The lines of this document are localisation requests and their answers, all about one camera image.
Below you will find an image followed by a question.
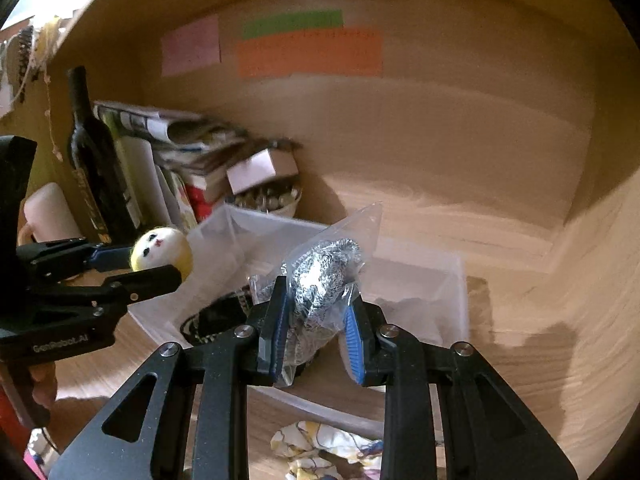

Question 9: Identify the pink sticky note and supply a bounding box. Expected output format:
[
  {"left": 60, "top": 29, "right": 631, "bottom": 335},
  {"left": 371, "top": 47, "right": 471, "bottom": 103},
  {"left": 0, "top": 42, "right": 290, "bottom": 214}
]
[{"left": 160, "top": 14, "right": 221, "bottom": 77}]

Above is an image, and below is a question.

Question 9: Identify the small white cardboard box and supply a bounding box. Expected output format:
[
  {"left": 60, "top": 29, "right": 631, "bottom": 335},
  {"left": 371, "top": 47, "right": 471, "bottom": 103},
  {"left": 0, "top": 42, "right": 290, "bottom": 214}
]
[{"left": 227, "top": 148, "right": 298, "bottom": 194}]

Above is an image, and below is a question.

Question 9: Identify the yellow doll head toy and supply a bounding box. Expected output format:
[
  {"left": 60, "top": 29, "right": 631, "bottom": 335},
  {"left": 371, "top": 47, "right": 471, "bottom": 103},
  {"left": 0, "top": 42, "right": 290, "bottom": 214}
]
[{"left": 129, "top": 226, "right": 193, "bottom": 281}]

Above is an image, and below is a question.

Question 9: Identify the clear plastic storage bin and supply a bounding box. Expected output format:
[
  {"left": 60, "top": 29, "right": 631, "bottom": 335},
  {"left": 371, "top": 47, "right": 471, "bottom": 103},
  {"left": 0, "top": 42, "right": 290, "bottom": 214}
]
[{"left": 130, "top": 205, "right": 469, "bottom": 438}]

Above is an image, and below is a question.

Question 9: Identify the black patterned headband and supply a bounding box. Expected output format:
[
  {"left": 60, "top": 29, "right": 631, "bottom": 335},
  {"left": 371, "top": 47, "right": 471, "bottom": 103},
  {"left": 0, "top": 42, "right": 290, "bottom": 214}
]
[{"left": 16, "top": 25, "right": 35, "bottom": 103}]

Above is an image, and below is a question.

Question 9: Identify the stack of newspapers and books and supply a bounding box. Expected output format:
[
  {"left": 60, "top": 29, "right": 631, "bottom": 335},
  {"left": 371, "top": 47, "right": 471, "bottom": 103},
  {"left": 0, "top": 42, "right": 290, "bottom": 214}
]
[{"left": 93, "top": 101, "right": 250, "bottom": 230}]

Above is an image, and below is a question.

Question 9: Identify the silver scrunchie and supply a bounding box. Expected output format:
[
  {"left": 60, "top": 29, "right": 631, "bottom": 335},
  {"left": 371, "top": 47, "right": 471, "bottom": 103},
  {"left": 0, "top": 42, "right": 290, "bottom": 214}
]
[{"left": 250, "top": 204, "right": 383, "bottom": 387}]

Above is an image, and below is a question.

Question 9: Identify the dark wine bottle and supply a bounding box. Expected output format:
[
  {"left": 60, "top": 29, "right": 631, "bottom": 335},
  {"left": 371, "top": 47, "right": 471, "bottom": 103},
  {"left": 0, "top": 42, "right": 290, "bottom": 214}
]
[{"left": 67, "top": 66, "right": 138, "bottom": 244}]

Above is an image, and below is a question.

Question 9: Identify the floral fabric scrunchie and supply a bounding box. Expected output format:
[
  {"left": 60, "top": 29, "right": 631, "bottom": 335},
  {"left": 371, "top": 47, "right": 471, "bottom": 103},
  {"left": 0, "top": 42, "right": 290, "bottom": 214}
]
[{"left": 270, "top": 420, "right": 383, "bottom": 479}]

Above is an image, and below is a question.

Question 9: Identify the pink ceramic mug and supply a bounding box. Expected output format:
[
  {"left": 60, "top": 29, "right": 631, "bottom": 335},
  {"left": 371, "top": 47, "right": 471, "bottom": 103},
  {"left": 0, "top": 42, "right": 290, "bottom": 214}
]
[{"left": 17, "top": 182, "right": 82, "bottom": 246}]

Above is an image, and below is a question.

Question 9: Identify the orange sticky note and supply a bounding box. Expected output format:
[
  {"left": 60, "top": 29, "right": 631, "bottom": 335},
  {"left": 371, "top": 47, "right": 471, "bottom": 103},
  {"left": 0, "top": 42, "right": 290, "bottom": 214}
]
[{"left": 236, "top": 27, "right": 383, "bottom": 79}]

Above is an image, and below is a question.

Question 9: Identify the green sticky note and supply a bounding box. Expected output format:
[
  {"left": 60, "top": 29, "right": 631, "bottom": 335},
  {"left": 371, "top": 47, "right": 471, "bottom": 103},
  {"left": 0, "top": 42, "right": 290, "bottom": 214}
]
[{"left": 242, "top": 10, "right": 344, "bottom": 40}]

